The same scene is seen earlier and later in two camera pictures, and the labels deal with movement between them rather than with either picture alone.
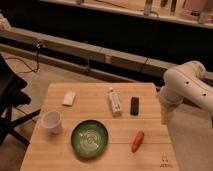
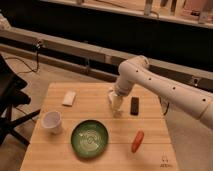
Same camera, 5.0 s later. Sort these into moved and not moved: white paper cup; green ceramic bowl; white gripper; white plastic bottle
Moved: white gripper
Not moved: white plastic bottle; green ceramic bowl; white paper cup
